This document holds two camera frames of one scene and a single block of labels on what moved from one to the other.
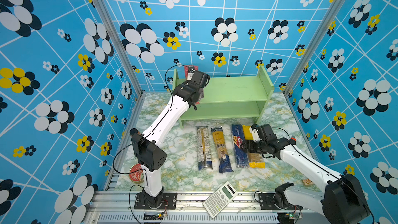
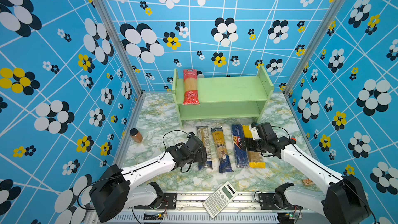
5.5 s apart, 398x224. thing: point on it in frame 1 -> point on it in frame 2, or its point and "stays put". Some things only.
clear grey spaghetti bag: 204,150 stays put
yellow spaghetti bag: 255,159 stays put
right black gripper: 250,146 stays put
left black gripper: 202,94 -> 200,158
